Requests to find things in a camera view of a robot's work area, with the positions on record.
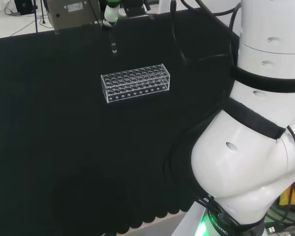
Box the black device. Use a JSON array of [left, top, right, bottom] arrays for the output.
[[14, 0, 35, 16]]

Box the thick black cable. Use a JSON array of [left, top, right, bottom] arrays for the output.
[[180, 0, 243, 68]]

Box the clear glass test tube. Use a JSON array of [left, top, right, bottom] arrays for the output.
[[109, 29, 118, 55]]

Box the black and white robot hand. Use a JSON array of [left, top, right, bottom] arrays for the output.
[[101, 0, 121, 31]]

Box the black bench cloth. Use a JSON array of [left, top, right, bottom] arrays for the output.
[[0, 6, 239, 235]]

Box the dark tripod pole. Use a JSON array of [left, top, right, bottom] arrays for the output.
[[32, 0, 39, 33]]

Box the black cable with plug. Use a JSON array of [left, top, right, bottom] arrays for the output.
[[169, 0, 236, 72]]

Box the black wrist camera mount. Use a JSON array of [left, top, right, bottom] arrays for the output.
[[118, 0, 151, 18]]

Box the clear acrylic test tube rack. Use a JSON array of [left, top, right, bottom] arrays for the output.
[[100, 63, 172, 103]]

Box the grey metal box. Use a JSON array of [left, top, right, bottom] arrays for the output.
[[46, 0, 106, 30]]

